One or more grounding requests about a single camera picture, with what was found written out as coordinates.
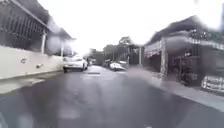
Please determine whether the pale car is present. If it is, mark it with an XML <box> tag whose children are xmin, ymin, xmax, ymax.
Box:
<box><xmin>108</xmin><ymin>60</ymin><xmax>128</xmax><ymax>72</ymax></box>

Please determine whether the row of trees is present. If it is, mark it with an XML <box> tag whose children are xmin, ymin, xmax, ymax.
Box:
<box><xmin>88</xmin><ymin>43</ymin><xmax>143</xmax><ymax>66</ymax></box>

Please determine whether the wet grey asphalt road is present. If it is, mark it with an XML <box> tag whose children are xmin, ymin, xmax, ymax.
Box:
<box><xmin>0</xmin><ymin>64</ymin><xmax>224</xmax><ymax>128</ymax></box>

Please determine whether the white car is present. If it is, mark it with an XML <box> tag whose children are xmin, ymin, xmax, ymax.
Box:
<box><xmin>62</xmin><ymin>54</ymin><xmax>90</xmax><ymax>74</ymax></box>

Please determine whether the building with dark canopy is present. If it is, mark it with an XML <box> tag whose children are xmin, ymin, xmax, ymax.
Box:
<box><xmin>142</xmin><ymin>14</ymin><xmax>224</xmax><ymax>88</ymax></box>

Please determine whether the pale concrete pavement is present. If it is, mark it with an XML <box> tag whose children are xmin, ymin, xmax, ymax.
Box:
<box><xmin>127</xmin><ymin>64</ymin><xmax>224</xmax><ymax>114</ymax></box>

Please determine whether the building with barred front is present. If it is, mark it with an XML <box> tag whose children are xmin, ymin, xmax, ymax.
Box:
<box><xmin>0</xmin><ymin>0</ymin><xmax>76</xmax><ymax>57</ymax></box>

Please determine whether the grey concrete pavement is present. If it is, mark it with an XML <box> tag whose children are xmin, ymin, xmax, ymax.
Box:
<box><xmin>0</xmin><ymin>69</ymin><xmax>65</xmax><ymax>96</ymax></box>

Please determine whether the white wall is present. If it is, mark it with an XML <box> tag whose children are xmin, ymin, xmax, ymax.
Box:
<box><xmin>0</xmin><ymin>44</ymin><xmax>66</xmax><ymax>81</ymax></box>

